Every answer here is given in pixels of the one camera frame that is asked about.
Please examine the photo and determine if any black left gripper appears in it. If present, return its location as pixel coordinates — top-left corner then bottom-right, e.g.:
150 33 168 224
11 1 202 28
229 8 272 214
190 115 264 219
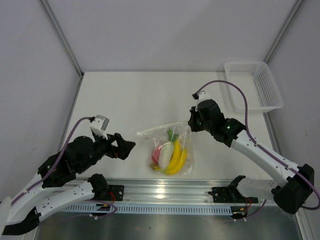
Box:
79 129 136 173

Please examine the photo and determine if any red tomato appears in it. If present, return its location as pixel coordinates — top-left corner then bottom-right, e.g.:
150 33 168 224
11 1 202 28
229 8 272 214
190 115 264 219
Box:
151 146 162 165

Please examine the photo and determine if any white radish with leaves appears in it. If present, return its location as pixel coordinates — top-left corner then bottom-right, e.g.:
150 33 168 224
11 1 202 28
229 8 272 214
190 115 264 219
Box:
158 128 179 170

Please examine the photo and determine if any clear zip top bag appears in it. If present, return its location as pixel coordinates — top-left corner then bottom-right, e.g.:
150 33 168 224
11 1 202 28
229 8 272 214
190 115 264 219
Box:
136 121 194 177

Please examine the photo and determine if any yellow banana bunch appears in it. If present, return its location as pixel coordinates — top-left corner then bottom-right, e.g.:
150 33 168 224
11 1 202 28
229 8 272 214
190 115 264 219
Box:
149 139 188 176

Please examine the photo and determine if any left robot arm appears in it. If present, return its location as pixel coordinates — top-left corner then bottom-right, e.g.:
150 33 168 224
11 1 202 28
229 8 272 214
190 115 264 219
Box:
2 133 136 236

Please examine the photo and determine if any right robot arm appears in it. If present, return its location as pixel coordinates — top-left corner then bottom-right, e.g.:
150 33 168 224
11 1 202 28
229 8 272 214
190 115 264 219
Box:
188 99 315 214

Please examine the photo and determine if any white perforated plastic basket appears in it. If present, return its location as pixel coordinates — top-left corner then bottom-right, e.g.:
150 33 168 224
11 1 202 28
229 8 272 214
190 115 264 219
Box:
224 61 284 114

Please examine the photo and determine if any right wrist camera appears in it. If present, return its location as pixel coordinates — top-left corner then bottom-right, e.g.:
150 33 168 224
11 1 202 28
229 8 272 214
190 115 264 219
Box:
192 90 211 112

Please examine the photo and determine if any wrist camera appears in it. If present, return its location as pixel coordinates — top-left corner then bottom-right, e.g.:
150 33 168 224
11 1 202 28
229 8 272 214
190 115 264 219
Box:
89 115 110 139
192 90 211 112

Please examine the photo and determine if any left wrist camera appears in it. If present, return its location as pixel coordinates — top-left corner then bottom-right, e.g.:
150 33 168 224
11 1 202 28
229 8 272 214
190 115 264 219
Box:
89 115 110 139

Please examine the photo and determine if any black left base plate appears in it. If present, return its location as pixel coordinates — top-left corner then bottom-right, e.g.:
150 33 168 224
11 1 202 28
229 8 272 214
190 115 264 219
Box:
102 185 125 202

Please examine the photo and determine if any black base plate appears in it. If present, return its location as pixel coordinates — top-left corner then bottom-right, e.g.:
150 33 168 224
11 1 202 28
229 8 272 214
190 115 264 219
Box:
102 185 125 202
208 186 259 204

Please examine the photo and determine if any aluminium frame rail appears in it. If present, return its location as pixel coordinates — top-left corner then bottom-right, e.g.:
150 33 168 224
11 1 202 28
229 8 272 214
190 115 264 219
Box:
33 177 307 207

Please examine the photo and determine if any white slotted cable duct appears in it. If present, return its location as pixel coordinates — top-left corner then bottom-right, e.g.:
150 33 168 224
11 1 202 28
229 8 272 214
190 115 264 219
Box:
60 202 233 216

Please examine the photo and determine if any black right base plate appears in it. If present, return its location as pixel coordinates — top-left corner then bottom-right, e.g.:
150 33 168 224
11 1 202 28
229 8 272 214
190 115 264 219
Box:
208 186 259 204

